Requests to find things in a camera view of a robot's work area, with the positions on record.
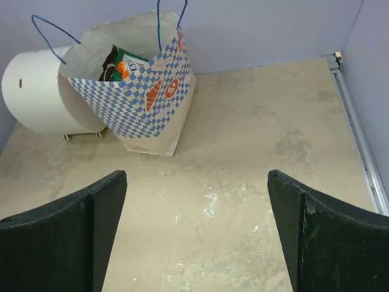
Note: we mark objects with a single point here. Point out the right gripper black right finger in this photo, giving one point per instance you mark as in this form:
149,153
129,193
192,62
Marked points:
328,244

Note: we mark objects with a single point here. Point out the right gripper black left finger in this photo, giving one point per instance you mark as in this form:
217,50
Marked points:
66,244

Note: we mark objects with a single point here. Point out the blue checkered paper bag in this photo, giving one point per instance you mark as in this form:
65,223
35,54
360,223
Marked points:
147,109

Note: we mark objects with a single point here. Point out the brown kettle chips bag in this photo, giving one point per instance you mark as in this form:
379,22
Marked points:
109,65

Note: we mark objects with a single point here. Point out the green snack bag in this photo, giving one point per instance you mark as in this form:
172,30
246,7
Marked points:
126,64

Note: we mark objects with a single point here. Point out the white cylindrical container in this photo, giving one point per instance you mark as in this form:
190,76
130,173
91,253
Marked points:
43,100

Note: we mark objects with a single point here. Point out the aluminium frame rail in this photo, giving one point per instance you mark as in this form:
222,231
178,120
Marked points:
372,177

